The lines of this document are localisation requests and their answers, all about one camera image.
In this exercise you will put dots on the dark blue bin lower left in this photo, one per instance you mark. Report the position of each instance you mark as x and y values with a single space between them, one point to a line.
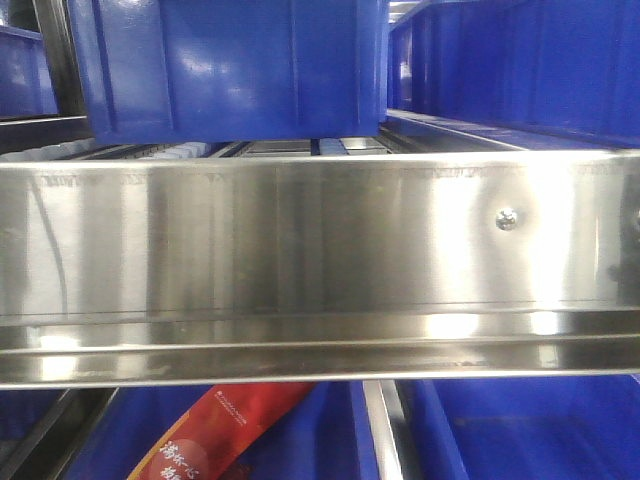
326 436

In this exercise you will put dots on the dark blue bin lower right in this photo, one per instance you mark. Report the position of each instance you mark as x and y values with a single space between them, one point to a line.
579 427

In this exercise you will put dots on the red printed package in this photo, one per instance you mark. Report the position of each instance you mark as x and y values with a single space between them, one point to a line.
205 441

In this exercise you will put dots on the steel shelf upright post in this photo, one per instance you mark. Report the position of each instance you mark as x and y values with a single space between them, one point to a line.
54 24

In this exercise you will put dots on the dark blue bin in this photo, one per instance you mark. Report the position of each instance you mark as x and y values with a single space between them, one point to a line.
579 427
564 67
218 71
326 436
26 88

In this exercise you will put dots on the steel divider rail lower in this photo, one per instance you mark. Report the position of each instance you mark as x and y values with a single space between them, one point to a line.
387 423

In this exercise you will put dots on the dark blue bin upper left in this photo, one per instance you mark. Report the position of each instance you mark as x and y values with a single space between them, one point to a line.
26 88

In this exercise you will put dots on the stainless steel shelf rail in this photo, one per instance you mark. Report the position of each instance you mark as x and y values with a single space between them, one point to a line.
150 272

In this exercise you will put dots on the dark blue bin upper center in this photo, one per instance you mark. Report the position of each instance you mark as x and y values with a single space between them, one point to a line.
218 71

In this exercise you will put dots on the dark blue bin upper right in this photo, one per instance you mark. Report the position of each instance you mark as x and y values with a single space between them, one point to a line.
564 67

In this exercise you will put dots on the roller track shelf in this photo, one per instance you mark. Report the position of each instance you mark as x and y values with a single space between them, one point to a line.
357 146

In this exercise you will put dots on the silver rail screw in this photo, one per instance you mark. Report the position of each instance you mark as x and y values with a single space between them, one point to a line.
506 219

